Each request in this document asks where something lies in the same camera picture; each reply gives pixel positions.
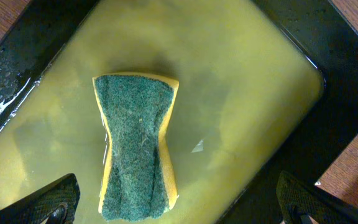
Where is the green and yellow sponge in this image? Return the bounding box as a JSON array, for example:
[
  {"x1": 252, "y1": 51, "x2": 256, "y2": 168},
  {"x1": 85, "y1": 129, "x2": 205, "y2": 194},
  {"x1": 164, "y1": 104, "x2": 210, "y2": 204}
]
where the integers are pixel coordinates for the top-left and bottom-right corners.
[{"x1": 93, "y1": 72, "x2": 179, "y2": 222}]

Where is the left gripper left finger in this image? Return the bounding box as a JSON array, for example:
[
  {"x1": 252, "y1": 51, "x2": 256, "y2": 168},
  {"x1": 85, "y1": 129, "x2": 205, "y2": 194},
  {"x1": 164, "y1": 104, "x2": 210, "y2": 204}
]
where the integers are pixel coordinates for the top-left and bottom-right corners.
[{"x1": 0, "y1": 173, "x2": 80, "y2": 223}]

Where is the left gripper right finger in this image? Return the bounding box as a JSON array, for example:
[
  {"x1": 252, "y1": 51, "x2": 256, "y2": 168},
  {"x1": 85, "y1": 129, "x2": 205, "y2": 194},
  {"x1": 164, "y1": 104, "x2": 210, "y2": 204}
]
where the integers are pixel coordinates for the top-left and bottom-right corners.
[{"x1": 276, "y1": 171, "x2": 358, "y2": 224}]

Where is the black tray with yellow liquid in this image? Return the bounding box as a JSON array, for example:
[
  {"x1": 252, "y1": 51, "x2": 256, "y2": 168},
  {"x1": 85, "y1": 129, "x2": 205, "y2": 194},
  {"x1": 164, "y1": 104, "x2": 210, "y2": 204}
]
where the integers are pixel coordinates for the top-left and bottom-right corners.
[{"x1": 0, "y1": 1, "x2": 358, "y2": 223}]

